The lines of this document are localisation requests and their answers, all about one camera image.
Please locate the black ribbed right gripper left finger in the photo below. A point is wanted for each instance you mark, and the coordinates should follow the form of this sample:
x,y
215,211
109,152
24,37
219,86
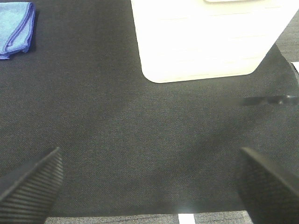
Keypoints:
x,y
27,194

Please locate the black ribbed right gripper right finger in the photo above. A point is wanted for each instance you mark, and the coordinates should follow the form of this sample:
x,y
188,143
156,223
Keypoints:
x,y
269,192

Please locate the blue microfiber towel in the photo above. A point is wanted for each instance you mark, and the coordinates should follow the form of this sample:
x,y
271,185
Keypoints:
x,y
16,27

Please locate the black fabric table cover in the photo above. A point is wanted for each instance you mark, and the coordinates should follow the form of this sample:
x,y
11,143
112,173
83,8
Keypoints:
x,y
131,146

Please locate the white plastic storage bin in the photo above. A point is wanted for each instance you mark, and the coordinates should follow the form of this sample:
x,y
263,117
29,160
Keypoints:
x,y
181,40

